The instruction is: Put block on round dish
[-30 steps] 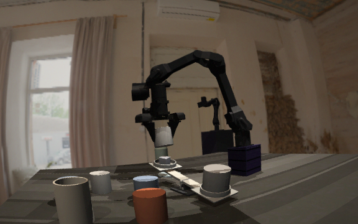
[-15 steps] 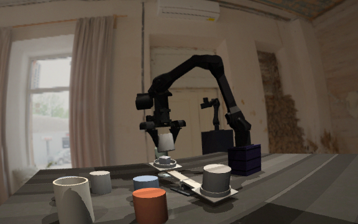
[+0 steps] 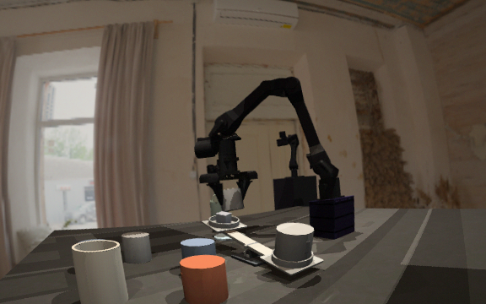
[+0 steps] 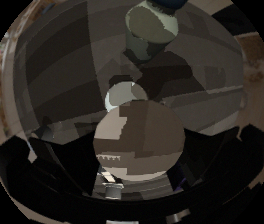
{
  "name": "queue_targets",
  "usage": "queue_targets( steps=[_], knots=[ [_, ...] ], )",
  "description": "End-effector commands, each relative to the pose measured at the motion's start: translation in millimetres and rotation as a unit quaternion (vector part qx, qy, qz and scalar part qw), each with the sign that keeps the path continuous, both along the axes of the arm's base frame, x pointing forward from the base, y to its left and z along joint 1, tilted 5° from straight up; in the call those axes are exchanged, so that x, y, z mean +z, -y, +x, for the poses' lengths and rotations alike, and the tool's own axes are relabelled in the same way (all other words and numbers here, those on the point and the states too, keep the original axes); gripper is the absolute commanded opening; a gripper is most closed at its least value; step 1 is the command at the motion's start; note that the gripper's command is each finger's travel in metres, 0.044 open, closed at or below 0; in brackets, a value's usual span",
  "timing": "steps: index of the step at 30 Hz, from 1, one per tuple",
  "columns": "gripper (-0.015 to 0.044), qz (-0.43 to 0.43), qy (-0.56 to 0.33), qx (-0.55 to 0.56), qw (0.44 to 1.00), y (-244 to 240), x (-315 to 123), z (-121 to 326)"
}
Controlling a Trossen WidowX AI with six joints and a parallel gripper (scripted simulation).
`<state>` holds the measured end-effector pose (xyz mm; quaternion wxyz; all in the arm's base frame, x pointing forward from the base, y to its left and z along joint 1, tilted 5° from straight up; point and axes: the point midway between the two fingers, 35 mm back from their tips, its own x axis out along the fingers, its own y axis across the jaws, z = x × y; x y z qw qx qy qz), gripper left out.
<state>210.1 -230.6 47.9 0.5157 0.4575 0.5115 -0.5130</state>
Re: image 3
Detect orange-brown cylinder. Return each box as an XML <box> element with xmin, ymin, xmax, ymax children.
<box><xmin>180</xmin><ymin>255</ymin><xmax>229</xmax><ymax>304</ymax></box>

